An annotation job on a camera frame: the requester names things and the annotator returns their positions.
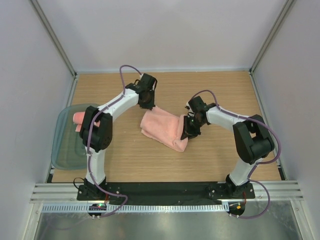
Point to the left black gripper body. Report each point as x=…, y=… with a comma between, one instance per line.
x=149, y=103

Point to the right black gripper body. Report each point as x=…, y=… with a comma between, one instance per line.
x=193, y=125

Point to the plain pink towel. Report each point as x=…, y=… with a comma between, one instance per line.
x=165, y=128

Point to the pink bunny towel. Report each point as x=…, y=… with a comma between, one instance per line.
x=77, y=119

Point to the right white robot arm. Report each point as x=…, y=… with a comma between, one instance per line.
x=252, y=138

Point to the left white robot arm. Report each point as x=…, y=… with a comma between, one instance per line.
x=96, y=132

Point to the clear glass tray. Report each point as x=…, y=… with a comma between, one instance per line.
x=68, y=152

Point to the white slotted cable duct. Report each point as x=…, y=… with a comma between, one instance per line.
x=101, y=208

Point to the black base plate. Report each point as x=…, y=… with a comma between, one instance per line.
x=153, y=193

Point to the left aluminium frame post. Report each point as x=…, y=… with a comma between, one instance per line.
x=52, y=35

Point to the aluminium frame post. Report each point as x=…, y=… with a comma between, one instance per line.
x=279, y=21
x=52, y=35

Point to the aluminium front rail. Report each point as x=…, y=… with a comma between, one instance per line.
x=284, y=190

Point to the right aluminium frame post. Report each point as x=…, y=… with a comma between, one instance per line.
x=279, y=21

